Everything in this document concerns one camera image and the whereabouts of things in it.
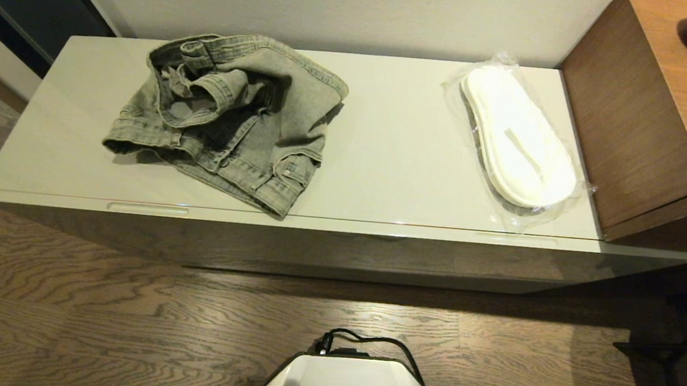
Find black base cable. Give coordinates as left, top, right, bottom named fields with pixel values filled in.
left=310, top=325, right=431, bottom=384

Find faded denim jeans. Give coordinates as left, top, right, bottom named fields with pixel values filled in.
left=97, top=22, right=354, bottom=224

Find white slippers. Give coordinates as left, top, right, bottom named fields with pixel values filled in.
left=430, top=46, right=608, bottom=240

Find brown wooden desk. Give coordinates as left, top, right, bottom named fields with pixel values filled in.
left=545, top=0, right=687, bottom=252

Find glossy white low cabinet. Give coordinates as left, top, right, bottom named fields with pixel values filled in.
left=0, top=20, right=687, bottom=310

